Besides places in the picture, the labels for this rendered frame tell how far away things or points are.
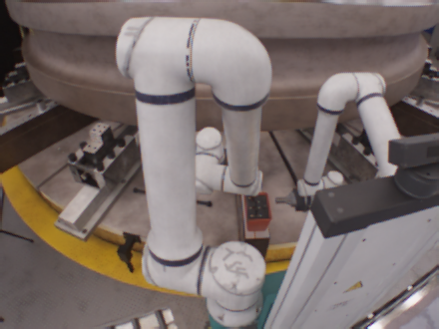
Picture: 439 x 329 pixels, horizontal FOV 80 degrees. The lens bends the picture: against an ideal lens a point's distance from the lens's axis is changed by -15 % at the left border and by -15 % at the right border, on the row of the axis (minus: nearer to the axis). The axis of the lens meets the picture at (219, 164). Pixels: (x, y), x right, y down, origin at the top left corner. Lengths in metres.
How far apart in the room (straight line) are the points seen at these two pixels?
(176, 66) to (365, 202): 0.37
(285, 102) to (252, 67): 1.49
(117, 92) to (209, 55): 1.67
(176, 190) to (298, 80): 1.57
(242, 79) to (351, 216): 0.28
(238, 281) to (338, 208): 0.44
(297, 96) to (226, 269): 1.43
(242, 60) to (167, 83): 0.14
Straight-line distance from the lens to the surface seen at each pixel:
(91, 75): 2.38
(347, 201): 0.46
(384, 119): 1.23
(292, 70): 2.07
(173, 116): 0.57
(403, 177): 0.50
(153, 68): 0.54
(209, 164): 1.02
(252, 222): 1.63
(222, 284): 0.81
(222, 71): 0.51
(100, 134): 2.26
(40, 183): 2.92
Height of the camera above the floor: 2.11
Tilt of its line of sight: 43 degrees down
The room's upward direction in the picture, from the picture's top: straight up
